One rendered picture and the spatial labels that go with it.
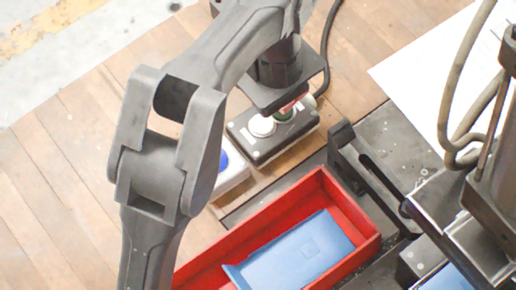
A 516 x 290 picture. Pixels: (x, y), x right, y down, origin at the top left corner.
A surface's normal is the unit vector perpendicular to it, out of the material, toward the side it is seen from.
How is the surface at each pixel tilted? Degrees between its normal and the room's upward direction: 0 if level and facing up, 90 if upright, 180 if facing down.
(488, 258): 0
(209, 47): 21
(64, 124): 0
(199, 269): 90
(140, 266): 54
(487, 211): 90
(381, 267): 0
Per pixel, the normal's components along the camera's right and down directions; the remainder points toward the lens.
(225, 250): 0.60, 0.69
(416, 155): -0.06, -0.46
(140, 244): -0.37, 0.40
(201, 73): 0.10, -0.73
